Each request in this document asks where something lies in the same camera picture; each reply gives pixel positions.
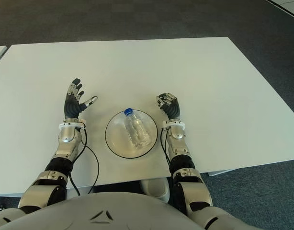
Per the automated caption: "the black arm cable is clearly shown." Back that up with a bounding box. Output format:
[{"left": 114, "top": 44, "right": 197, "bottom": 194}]
[
  {"left": 68, "top": 126, "right": 100, "bottom": 195},
  {"left": 160, "top": 128, "right": 173, "bottom": 171}
]

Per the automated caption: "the white plate with black rim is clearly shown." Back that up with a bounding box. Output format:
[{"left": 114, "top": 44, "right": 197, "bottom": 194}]
[{"left": 104, "top": 108, "right": 158, "bottom": 159}]

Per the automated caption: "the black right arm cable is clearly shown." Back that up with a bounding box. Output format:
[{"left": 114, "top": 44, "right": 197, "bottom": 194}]
[{"left": 160, "top": 128, "right": 173, "bottom": 171}]

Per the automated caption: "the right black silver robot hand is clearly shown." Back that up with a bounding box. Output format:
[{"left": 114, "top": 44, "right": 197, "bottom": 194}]
[{"left": 155, "top": 92, "right": 181, "bottom": 119}]

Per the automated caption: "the clear bottle with blue cap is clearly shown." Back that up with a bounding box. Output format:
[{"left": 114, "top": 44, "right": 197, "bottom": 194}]
[{"left": 123, "top": 108, "right": 153, "bottom": 148}]

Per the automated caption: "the grey robot torso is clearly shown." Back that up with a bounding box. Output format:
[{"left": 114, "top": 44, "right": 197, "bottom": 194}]
[{"left": 0, "top": 191, "right": 206, "bottom": 230}]

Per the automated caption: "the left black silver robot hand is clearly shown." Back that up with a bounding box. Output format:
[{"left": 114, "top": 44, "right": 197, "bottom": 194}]
[{"left": 63, "top": 77, "right": 99, "bottom": 119}]

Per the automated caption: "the white robot leg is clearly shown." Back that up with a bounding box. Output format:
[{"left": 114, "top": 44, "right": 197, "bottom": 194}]
[{"left": 140, "top": 178, "right": 170, "bottom": 203}]

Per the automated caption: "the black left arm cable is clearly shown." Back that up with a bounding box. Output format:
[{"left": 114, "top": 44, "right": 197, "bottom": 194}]
[{"left": 68, "top": 126, "right": 100, "bottom": 195}]

